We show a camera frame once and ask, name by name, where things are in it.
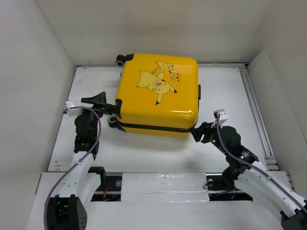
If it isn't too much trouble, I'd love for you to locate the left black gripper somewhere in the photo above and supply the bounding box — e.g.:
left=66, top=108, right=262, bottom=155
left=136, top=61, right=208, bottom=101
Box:
left=77, top=92, right=106, bottom=138

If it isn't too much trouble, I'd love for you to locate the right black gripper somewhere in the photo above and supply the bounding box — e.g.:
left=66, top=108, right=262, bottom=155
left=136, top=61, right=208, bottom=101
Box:
left=189, top=120, right=230, bottom=156

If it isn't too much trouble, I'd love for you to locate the yellow hard-shell suitcase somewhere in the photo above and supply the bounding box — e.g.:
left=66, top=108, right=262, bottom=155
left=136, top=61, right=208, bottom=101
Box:
left=108, top=53, right=201, bottom=138

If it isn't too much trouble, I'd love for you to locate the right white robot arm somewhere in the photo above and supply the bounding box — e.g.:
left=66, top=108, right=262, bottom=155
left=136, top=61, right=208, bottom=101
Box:
left=190, top=122, right=307, bottom=230

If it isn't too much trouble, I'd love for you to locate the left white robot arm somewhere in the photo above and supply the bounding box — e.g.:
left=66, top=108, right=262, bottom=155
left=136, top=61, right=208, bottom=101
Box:
left=43, top=92, right=113, bottom=230

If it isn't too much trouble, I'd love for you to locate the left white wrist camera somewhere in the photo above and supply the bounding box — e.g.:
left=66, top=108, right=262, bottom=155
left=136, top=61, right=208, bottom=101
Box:
left=63, top=100, right=82, bottom=117

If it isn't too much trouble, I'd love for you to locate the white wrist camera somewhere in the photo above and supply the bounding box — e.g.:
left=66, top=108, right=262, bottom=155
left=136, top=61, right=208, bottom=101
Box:
left=63, top=100, right=82, bottom=117
left=213, top=109, right=228, bottom=125

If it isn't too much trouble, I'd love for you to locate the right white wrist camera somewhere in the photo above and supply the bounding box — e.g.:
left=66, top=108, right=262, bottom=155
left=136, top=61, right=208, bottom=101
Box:
left=213, top=109, right=228, bottom=125

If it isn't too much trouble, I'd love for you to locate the aluminium frame rail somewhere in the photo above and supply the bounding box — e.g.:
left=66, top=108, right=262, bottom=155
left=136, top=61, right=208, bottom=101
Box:
left=239, top=62, right=295, bottom=192

